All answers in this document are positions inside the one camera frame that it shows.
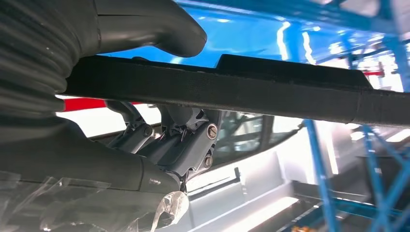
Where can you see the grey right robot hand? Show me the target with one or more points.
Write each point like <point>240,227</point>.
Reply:
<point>80,166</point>

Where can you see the blue metal shelf rack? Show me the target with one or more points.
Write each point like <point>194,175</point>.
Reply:
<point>240,35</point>

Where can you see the red barrier belt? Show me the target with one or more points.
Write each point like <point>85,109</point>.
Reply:
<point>83,104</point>

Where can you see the white car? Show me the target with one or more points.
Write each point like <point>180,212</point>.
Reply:
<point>256,179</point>

